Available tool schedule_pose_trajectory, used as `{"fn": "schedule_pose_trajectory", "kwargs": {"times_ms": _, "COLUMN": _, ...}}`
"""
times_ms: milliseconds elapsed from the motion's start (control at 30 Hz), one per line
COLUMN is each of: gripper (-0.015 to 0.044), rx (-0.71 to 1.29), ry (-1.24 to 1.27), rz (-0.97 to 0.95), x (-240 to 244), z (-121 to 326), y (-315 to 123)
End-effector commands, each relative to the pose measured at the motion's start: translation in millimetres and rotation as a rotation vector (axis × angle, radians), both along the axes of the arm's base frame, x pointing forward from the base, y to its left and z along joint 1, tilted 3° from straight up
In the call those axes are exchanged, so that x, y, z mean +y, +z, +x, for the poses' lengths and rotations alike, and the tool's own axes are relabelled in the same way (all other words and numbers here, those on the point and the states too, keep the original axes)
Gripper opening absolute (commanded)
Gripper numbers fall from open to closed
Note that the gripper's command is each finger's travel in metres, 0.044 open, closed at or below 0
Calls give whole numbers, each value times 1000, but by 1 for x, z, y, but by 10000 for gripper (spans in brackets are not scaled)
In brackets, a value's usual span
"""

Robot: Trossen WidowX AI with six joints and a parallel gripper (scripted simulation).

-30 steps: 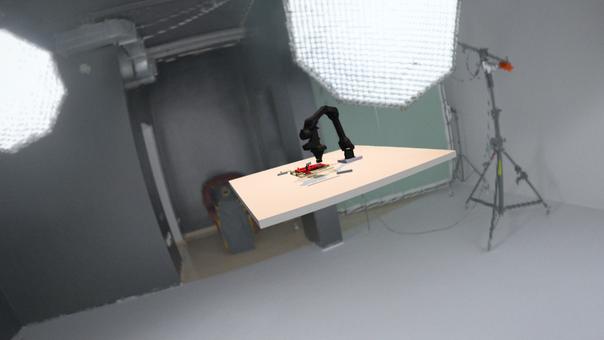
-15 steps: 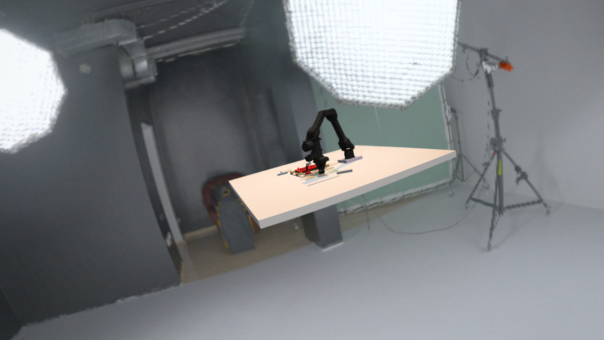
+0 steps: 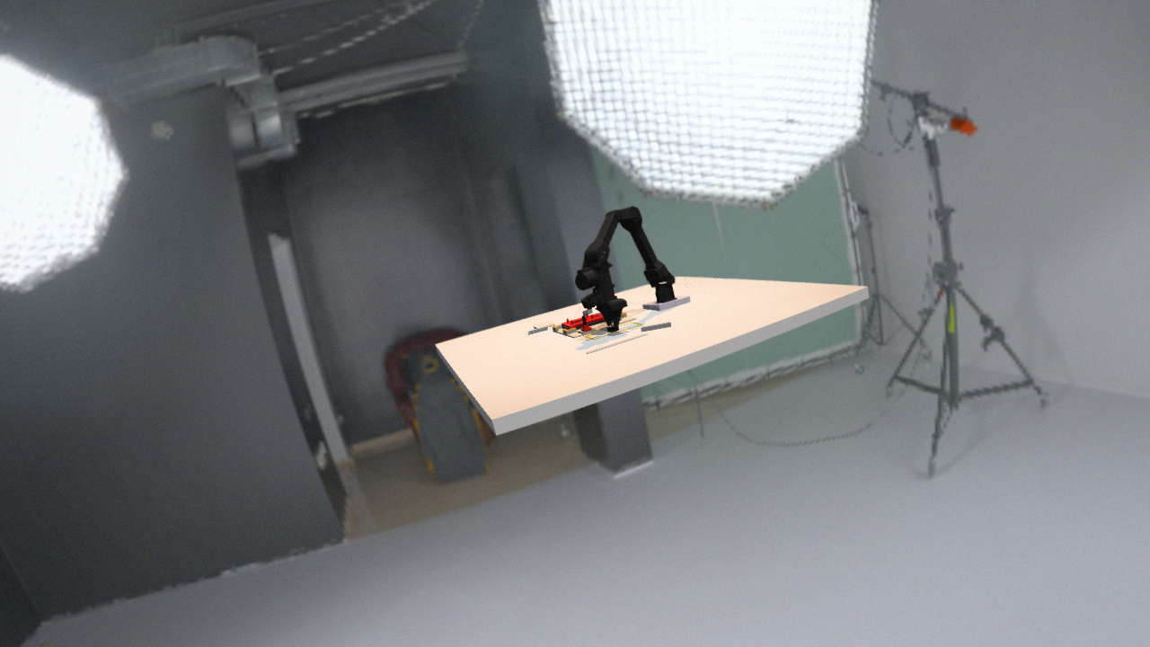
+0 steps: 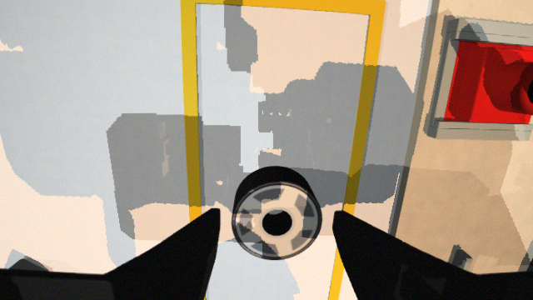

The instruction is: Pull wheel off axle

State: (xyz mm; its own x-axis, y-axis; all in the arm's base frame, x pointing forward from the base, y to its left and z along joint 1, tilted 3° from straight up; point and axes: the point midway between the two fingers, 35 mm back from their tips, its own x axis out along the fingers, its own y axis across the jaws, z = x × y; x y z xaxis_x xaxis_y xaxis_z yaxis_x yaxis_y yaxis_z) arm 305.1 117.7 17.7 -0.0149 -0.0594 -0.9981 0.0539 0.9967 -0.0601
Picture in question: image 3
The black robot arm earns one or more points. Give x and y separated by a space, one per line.
595 268

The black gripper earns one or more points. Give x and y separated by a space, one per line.
613 307

